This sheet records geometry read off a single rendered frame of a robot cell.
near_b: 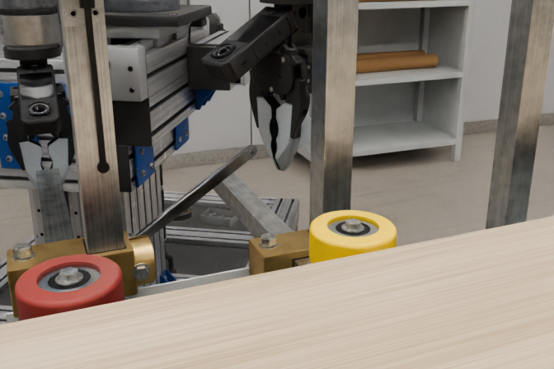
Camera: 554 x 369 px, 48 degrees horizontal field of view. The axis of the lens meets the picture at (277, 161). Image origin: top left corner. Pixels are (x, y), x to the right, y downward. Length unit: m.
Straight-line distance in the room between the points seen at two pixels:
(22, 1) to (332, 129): 0.43
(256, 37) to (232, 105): 2.82
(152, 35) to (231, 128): 2.39
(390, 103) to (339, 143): 3.22
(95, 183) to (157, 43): 0.60
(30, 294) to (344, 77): 0.36
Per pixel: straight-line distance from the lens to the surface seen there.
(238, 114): 3.52
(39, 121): 0.81
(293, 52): 0.71
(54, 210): 0.78
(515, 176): 0.84
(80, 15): 0.57
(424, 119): 3.97
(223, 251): 2.09
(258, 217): 0.80
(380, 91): 3.84
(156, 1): 1.20
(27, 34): 0.87
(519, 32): 0.81
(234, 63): 0.66
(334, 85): 0.66
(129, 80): 1.09
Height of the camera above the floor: 1.15
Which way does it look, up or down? 19 degrees down
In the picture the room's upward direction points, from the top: straight up
